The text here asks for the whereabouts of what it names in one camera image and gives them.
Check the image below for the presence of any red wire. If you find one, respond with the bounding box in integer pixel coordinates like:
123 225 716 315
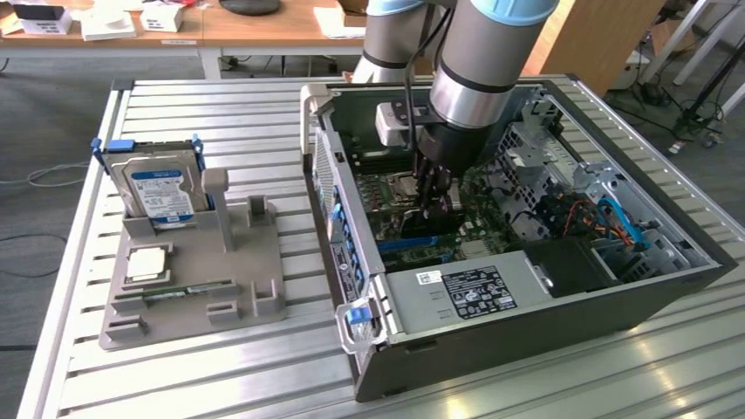
566 199 603 239

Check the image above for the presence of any CPU socket metal frame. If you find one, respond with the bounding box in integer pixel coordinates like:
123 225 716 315
387 172 423 204

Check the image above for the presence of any white box black lid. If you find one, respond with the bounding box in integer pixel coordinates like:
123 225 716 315
11 3 74 35

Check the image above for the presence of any hard disk blue caddy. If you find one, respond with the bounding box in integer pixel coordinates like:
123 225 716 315
90 135 211 229

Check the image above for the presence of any grey printed parts rack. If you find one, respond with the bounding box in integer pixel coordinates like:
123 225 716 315
97 168 289 353

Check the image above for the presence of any black floor cable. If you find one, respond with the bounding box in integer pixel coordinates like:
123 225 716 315
0 234 65 278

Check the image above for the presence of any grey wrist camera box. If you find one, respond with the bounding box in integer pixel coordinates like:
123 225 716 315
374 102 435 145

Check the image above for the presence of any white printed box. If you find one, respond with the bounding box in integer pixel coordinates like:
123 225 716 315
141 3 186 32

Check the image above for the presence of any wooden desk white frame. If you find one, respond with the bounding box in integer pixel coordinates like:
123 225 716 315
0 0 205 58
199 0 367 82

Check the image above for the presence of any blue flat wire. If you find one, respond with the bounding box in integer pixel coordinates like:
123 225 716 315
595 196 651 253

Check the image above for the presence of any blue card retainer strip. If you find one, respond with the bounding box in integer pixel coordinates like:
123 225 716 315
327 204 366 302

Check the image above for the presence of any wooden cabinet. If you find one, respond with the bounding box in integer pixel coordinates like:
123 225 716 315
519 0 667 95

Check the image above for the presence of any white table frame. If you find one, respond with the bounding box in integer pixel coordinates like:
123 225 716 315
636 0 745 113

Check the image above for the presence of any white floor appliance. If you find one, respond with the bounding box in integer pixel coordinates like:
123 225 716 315
615 50 648 91

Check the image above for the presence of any green motherboard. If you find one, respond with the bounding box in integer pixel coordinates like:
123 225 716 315
346 143 524 268

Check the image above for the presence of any blue expansion slot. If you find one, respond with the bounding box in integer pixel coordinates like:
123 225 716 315
375 235 440 255

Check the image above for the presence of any white paper stack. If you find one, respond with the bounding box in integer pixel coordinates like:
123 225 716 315
313 6 367 40

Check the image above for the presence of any orange wire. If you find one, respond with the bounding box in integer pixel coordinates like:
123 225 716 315
592 224 639 246

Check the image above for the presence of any black graphics card metal bracket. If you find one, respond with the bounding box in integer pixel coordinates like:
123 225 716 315
399 208 462 239

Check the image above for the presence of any black wheeled stand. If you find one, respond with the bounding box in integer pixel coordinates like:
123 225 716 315
671 41 745 148

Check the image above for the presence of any loose silver CPU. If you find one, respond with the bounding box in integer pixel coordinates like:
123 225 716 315
123 249 167 280

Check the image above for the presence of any large brown cardboard box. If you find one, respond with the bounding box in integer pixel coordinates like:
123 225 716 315
648 19 699 56

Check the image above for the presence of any loose green RAM stick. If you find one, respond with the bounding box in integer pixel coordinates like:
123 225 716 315
114 282 225 302

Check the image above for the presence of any grey power supply black label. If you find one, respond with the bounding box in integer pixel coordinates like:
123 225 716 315
382 251 554 336

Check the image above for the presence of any grey floor cable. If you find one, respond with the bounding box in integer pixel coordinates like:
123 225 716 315
26 160 93 189

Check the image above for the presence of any black open PC case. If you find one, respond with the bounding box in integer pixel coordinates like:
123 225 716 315
298 74 740 403

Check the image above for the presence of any white stacked box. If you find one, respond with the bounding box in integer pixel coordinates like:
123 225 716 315
78 4 138 43

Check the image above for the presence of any dark round object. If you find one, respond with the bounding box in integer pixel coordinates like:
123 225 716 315
218 0 283 17

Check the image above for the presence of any black wire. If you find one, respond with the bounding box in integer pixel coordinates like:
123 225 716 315
506 210 554 232

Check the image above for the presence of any metal disk bay cage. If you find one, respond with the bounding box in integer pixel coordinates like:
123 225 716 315
572 159 720 285

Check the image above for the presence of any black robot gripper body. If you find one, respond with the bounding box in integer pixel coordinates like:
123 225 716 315
415 121 495 178

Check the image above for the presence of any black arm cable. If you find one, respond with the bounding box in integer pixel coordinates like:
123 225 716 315
403 8 455 154

